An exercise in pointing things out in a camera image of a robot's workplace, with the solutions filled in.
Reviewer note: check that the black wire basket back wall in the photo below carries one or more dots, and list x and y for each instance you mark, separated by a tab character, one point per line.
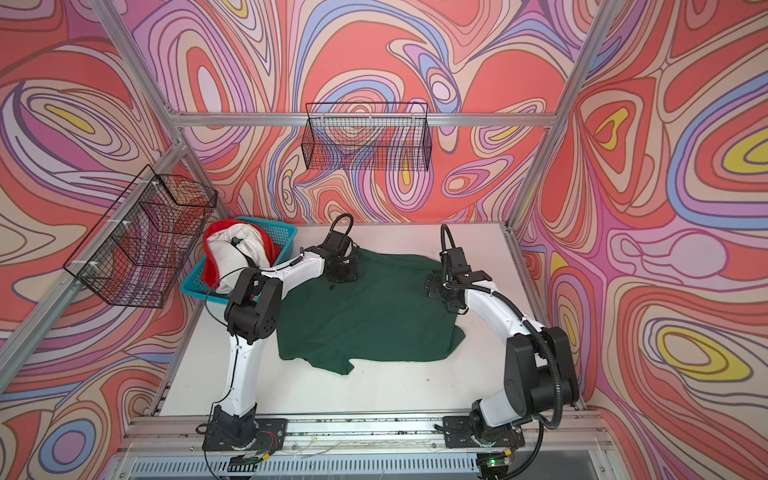
360	135

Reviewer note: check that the red t shirt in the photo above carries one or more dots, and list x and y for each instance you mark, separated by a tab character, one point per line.
219	240

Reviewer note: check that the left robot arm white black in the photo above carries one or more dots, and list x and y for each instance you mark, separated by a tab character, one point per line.
251	316

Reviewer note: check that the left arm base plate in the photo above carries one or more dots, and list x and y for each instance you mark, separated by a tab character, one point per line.
265	435

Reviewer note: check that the teal plastic laundry basket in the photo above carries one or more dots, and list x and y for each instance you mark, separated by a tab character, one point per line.
226	244

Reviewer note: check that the green t shirt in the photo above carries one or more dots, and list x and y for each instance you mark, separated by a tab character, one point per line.
385	315

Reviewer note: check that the black wire basket left wall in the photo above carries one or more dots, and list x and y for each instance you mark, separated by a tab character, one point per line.
135	254

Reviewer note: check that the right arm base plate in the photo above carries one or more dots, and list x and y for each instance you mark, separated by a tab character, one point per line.
471	431

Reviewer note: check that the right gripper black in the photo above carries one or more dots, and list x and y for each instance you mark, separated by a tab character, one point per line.
433	284

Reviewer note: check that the aluminium mounting rail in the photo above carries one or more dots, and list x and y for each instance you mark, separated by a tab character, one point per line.
428	445

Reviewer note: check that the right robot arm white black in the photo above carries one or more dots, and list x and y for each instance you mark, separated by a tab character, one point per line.
539	378

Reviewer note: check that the black wire basket wall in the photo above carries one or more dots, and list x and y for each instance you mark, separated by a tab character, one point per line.
360	135
135	254

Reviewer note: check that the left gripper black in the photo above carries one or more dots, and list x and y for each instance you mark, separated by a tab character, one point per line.
353	276

